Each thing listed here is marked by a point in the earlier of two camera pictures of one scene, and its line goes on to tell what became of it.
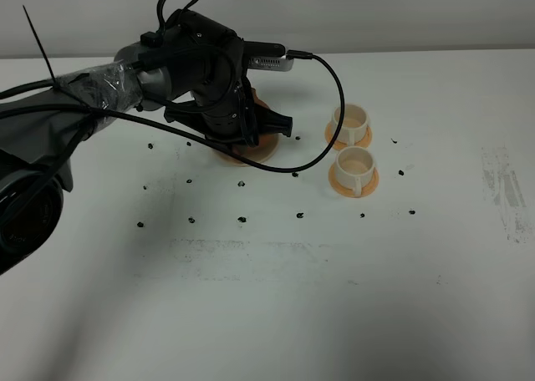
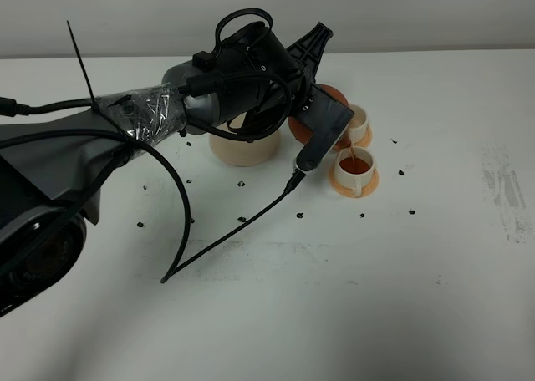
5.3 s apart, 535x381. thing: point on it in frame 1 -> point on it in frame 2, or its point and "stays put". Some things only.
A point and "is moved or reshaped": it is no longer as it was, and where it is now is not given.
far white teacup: [354, 124] stays put
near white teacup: [354, 168] stays put
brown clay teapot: [257, 101] is moved or reshaped
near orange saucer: [366, 190] stays put
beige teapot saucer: [268, 144] stays put
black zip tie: [39, 45] -> [95, 107]
